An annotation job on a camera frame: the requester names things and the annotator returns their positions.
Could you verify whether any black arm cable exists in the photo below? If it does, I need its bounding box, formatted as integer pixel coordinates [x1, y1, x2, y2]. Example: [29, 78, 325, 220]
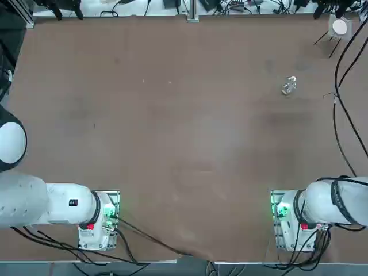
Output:
[338, 39, 368, 159]
[332, 8, 368, 178]

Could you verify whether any black stand leg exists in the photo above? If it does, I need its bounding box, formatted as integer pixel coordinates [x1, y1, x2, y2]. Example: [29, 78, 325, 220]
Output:
[330, 0, 350, 18]
[43, 0, 63, 21]
[312, 0, 328, 20]
[68, 0, 85, 20]

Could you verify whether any black metal tripod stand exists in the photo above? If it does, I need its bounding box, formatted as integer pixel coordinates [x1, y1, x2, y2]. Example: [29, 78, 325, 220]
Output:
[313, 14, 353, 60]

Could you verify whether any wire gauze with ceramic disc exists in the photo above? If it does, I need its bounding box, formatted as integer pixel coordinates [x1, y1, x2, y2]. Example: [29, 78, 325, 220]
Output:
[328, 13, 353, 40]

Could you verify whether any black base cable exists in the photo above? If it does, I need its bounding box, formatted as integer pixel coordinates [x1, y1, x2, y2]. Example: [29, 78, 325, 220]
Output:
[113, 215, 196, 258]

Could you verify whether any aluminium frame profile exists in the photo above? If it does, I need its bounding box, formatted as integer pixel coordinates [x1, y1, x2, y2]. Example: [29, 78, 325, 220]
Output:
[13, 0, 36, 28]
[186, 0, 200, 22]

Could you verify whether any glass alcohol lamp with wick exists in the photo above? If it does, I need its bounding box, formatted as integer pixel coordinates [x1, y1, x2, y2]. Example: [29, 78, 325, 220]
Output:
[280, 75, 298, 97]

